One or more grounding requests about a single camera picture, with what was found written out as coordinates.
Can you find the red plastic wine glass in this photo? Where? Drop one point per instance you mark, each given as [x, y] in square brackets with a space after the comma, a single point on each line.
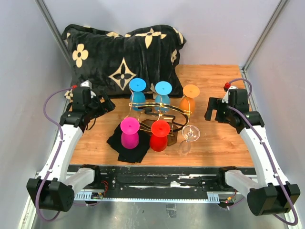
[160, 130]

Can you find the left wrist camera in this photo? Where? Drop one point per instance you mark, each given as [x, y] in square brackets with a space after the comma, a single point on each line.
[87, 84]

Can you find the orange plastic wine glass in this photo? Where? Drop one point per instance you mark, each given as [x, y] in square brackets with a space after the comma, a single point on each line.
[190, 92]

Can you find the black cloth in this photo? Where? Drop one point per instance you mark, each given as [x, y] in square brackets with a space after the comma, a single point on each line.
[134, 155]

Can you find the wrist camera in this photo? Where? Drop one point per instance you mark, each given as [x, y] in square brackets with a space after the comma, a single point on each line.
[227, 88]
[87, 84]

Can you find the magenta plastic wine glass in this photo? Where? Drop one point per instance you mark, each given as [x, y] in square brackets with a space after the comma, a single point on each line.
[130, 137]

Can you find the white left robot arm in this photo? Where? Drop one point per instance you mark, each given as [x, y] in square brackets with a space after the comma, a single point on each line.
[64, 148]

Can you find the gold wire wine glass rack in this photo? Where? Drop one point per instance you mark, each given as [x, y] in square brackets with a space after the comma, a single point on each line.
[160, 110]

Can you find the light blue plastic wine glass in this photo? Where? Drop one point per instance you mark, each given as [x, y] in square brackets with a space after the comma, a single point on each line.
[163, 89]

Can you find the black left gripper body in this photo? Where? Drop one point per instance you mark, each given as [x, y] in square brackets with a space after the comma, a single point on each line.
[96, 108]

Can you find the black floral pattern pillow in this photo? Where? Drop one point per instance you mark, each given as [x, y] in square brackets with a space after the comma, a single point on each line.
[110, 60]

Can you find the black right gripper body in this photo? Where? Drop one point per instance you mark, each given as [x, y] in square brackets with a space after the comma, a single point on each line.
[223, 113]

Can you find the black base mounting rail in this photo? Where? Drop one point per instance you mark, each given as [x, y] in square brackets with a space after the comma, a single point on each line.
[176, 184]

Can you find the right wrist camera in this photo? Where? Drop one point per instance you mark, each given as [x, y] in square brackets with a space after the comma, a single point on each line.
[227, 88]

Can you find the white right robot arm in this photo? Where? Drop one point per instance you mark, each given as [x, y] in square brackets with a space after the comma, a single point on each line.
[271, 193]

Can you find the clear glass wine glass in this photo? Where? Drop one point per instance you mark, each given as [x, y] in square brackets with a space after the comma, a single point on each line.
[190, 134]

